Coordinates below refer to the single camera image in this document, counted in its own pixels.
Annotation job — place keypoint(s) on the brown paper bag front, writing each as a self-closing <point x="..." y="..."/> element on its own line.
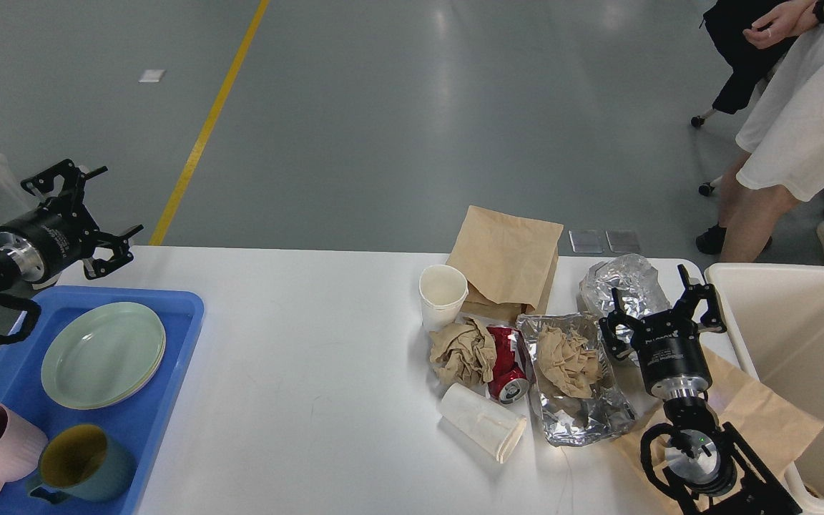
<point x="769" y="422"/>

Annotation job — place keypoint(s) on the person in white shirt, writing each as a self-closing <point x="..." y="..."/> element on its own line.
<point x="782" y="141"/>

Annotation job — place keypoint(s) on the yellow plate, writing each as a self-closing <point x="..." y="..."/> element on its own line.
<point x="92" y="375"/>

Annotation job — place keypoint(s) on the upright white paper cup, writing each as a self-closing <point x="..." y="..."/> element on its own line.
<point x="443" y="289"/>

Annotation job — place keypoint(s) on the aluminium foil tray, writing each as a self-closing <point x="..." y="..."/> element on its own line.
<point x="569" y="421"/>

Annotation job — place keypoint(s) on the crumpled brown napkin left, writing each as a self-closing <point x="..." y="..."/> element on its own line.
<point x="463" y="353"/>

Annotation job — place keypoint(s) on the dark green mug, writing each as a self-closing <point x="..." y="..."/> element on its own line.
<point x="83" y="462"/>

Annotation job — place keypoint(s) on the light green plate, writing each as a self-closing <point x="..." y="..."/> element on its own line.
<point x="123" y="321"/>

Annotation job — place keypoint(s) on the beige plastic bin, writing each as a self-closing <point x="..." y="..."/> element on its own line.
<point x="775" y="318"/>

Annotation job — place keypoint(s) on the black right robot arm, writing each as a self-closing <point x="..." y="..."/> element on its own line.
<point x="691" y="454"/>

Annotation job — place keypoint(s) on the crumpled aluminium foil ball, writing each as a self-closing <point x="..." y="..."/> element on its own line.
<point x="637" y="282"/>

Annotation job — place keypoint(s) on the white office chair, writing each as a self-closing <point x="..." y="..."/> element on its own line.
<point x="708" y="188"/>

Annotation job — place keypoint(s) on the metal floor plate right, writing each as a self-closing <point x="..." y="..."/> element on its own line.
<point x="623" y="241"/>

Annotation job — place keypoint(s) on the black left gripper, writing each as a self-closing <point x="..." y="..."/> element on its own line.
<point x="61" y="231"/>

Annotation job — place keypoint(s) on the crushed red soda can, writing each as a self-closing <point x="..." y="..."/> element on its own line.
<point x="509" y="383"/>

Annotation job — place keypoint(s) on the metal floor plate left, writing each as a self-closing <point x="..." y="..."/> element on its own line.
<point x="586" y="242"/>

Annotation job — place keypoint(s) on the crumpled brown napkin in foil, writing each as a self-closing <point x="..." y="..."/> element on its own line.
<point x="566" y="361"/>

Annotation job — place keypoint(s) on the brown paper bag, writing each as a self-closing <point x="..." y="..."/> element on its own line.
<point x="769" y="422"/>
<point x="509" y="262"/>

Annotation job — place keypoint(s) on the brown paper bag rear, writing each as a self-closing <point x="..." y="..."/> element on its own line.
<point x="509" y="262"/>

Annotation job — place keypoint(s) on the metal floor plate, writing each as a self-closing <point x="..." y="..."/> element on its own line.
<point x="623" y="241"/>
<point x="586" y="242"/>

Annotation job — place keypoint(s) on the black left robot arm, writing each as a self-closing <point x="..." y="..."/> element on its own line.
<point x="10" y="276"/>

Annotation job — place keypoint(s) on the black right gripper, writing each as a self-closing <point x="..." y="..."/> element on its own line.
<point x="672" y="364"/>

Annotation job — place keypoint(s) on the lying white paper cup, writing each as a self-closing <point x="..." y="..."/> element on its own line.
<point x="493" y="427"/>

